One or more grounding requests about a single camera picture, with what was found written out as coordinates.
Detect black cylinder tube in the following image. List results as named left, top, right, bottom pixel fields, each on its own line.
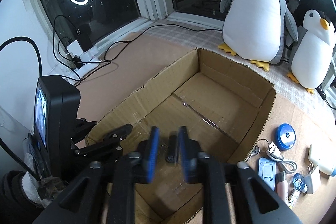
left=165, top=134, right=178, bottom=164

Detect keys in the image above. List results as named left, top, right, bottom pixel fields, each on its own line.
left=245, top=138, right=270, bottom=162

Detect light blue phone stand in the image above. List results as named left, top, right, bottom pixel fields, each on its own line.
left=258, top=157, right=276, bottom=190

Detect white usb cable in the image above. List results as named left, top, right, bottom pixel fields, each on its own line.
left=266, top=141, right=298, bottom=175

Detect blue round tape measure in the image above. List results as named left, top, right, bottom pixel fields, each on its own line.
left=274, top=123, right=296, bottom=151

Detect pink small bottle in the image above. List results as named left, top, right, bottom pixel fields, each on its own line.
left=276, top=171, right=288, bottom=204

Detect white usb charger block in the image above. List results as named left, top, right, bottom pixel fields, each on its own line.
left=305, top=162, right=321, bottom=194

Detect white lotion bottle blue cap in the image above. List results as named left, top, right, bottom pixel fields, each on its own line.
left=308, top=144, right=335, bottom=177

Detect white gloved left hand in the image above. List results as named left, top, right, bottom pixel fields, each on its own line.
left=21, top=172, right=51, bottom=209

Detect open cardboard box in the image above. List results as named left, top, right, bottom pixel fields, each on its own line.
left=85, top=49, right=276, bottom=223

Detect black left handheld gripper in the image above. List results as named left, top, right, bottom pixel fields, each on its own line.
left=49, top=118, right=133, bottom=183

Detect orange beige table mat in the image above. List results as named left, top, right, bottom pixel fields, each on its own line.
left=79, top=35, right=335, bottom=223

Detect white power strip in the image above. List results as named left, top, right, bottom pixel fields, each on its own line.
left=67, top=40, right=101, bottom=77

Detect large plush penguin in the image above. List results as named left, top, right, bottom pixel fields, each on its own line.
left=218, top=0, right=298, bottom=71

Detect small plush penguin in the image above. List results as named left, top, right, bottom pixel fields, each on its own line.
left=286, top=10, right=335, bottom=94

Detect black phone on mount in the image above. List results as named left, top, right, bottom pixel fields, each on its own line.
left=33, top=75, right=80, bottom=178

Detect black power cable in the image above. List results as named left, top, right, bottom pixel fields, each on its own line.
left=52, top=14, right=224, bottom=85

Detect black inline cable switch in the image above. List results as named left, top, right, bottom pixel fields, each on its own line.
left=316, top=86, right=326, bottom=100

